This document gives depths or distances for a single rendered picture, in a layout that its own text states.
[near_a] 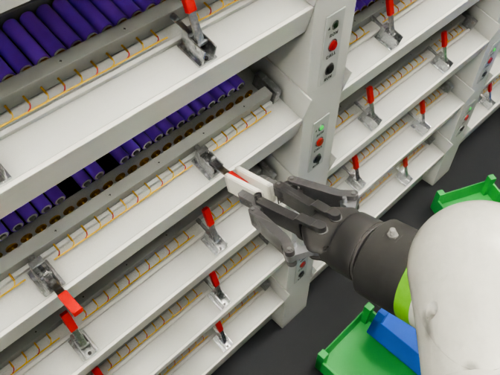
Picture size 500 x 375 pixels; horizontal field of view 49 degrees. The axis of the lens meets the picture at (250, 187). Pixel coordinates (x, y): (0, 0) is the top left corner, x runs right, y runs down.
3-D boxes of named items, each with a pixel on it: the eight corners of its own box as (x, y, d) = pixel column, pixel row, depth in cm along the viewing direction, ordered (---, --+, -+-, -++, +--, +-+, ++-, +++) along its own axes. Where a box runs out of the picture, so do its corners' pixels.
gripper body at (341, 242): (352, 300, 62) (292, 262, 68) (397, 254, 65) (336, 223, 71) (347, 254, 57) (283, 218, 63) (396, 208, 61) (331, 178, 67)
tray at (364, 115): (479, 53, 138) (513, 12, 126) (321, 182, 111) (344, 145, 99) (419, 3, 143) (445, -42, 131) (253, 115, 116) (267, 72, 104)
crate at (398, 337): (422, 280, 155) (434, 260, 150) (487, 327, 146) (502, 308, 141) (365, 331, 135) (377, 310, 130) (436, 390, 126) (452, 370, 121)
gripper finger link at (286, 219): (332, 245, 66) (325, 253, 65) (263, 213, 73) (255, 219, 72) (329, 222, 64) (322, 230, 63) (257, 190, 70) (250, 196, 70)
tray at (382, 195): (437, 161, 169) (460, 136, 157) (306, 283, 142) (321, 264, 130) (389, 117, 174) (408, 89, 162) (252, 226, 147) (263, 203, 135)
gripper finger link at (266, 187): (268, 186, 71) (273, 183, 72) (234, 167, 76) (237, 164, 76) (272, 203, 73) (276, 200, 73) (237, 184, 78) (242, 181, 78)
